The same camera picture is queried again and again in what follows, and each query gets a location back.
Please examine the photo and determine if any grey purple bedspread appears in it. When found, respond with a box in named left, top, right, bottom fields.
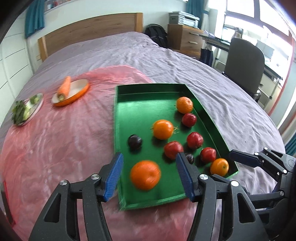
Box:
left=0, top=31, right=286, bottom=195

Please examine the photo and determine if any teal curtain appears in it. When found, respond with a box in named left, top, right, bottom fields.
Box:
left=186, top=0, right=208, bottom=23
left=25, top=0, right=45, bottom=39

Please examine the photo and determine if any red black edge object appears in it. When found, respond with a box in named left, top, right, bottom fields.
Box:
left=1, top=181, right=16, bottom=227

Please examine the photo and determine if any wooden headboard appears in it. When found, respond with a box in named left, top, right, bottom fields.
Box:
left=38, top=13, right=144, bottom=61

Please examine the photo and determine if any dark office chair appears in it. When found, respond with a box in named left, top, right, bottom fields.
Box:
left=222, top=37, right=265, bottom=103

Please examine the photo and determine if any teal curtain left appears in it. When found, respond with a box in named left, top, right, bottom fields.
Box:
left=25, top=0, right=45, bottom=39

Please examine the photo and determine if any red apple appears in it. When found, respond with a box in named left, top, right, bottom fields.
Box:
left=187, top=132, right=204, bottom=150
left=164, top=141, right=184, bottom=160
left=182, top=113, right=197, bottom=128
left=200, top=147, right=217, bottom=163

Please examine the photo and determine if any pink plastic sheet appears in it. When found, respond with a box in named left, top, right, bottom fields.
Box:
left=1, top=66, right=196, bottom=240

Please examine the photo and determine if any green leafy vegetable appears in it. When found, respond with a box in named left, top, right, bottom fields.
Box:
left=11, top=94, right=41, bottom=126

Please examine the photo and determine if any green rectangular tray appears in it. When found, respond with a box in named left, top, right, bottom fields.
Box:
left=114, top=83, right=229, bottom=210

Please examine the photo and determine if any grey printer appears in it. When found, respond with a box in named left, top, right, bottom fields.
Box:
left=169, top=11, right=200, bottom=28

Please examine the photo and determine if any small orange tray corner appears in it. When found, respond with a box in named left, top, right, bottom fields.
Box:
left=176, top=97, right=193, bottom=114

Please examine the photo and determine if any orange carrot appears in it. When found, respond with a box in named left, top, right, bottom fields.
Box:
left=57, top=76, right=71, bottom=101

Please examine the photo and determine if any dark blue bag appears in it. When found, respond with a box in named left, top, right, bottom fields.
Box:
left=199, top=49, right=213, bottom=67

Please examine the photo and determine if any black backpack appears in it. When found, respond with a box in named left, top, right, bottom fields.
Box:
left=144, top=24, right=168, bottom=48

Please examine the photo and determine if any orange oval dish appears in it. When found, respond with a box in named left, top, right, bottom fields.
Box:
left=51, top=79, right=90, bottom=107

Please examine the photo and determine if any white wardrobe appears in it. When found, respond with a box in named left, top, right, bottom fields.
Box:
left=1, top=19, right=33, bottom=122

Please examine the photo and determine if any large orange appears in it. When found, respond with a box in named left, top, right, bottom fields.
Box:
left=129, top=160, right=161, bottom=191

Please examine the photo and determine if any small orange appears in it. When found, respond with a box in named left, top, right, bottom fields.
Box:
left=152, top=120, right=174, bottom=140

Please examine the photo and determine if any dark plum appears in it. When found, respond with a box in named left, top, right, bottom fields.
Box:
left=127, top=134, right=142, bottom=150
left=185, top=153, right=195, bottom=165

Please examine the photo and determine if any desk by window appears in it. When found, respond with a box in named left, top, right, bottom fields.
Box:
left=200, top=35, right=283, bottom=81

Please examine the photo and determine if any patterned grey plate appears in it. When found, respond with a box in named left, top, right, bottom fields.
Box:
left=15, top=93, right=44, bottom=126

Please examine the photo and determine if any wooden drawer cabinet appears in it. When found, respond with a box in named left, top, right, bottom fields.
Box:
left=167, top=24, right=204, bottom=59

